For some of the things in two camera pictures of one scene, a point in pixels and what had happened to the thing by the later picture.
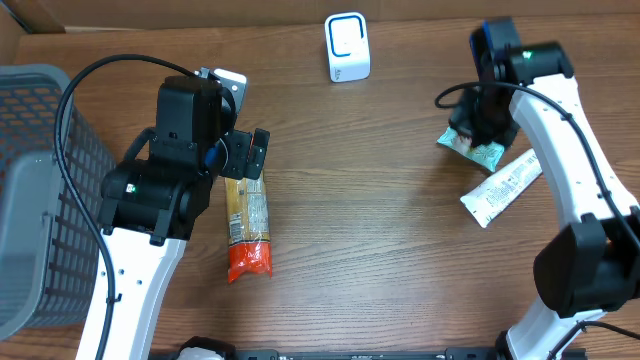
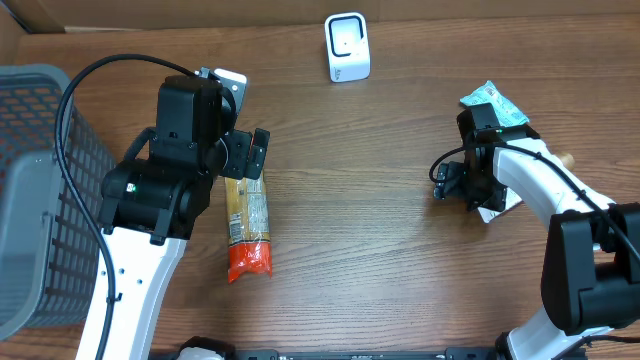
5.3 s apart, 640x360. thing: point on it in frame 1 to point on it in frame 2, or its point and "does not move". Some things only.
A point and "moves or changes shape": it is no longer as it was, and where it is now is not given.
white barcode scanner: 347,45 does not move
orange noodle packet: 249,240 does not move
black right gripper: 462,122 to 452,184
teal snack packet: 488,153 moves or changes shape
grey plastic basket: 49,260 does not move
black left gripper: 240,167 does not move
